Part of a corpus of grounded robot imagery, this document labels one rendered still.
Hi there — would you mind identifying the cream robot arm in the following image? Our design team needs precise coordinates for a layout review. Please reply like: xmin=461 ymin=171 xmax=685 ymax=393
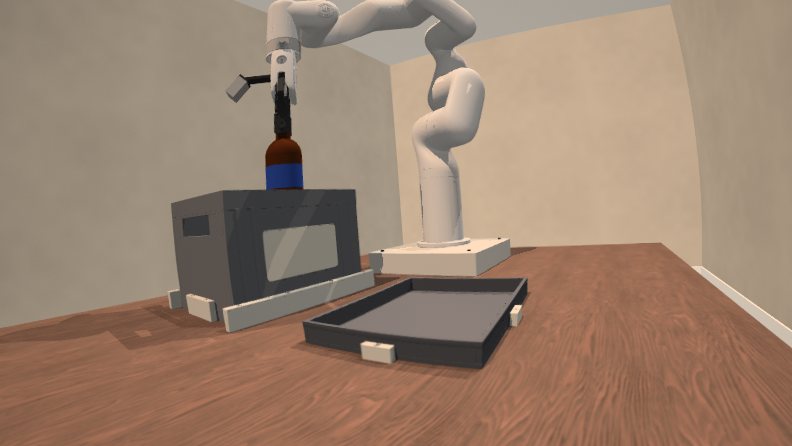
xmin=266 ymin=0 xmax=485 ymax=248

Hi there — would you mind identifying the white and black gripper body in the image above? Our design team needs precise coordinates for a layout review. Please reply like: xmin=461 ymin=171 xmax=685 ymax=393
xmin=266 ymin=49 xmax=301 ymax=105

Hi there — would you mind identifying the brown glass bottle with blue label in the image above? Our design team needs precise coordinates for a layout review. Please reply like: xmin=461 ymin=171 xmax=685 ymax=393
xmin=265 ymin=132 xmax=304 ymax=189

